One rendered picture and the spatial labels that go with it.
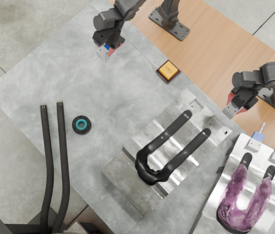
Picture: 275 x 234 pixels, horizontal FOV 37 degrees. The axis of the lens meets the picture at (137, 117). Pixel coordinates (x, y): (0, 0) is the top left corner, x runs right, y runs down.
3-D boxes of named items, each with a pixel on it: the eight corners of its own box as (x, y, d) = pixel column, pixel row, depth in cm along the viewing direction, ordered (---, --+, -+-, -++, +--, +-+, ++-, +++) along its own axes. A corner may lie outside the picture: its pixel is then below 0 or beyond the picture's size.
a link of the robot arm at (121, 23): (110, 33, 157) (116, 19, 152) (102, 23, 159) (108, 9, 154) (124, 30, 161) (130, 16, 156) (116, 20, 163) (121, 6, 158)
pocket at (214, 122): (213, 117, 173) (215, 114, 170) (222, 126, 173) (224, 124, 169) (206, 124, 173) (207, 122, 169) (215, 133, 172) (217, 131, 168)
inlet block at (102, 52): (117, 35, 177) (117, 29, 172) (126, 42, 177) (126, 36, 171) (96, 55, 175) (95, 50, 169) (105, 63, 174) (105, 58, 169)
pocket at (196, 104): (195, 99, 175) (196, 97, 172) (204, 108, 174) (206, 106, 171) (187, 106, 175) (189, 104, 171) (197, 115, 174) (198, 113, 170)
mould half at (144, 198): (184, 94, 182) (188, 84, 168) (227, 135, 177) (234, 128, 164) (101, 172, 172) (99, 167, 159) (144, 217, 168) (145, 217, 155)
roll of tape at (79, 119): (94, 120, 178) (93, 118, 175) (87, 137, 176) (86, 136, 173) (76, 114, 179) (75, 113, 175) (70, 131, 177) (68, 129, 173)
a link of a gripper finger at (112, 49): (108, 62, 168) (114, 46, 161) (95, 52, 169) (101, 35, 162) (117, 56, 173) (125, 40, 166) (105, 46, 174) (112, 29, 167)
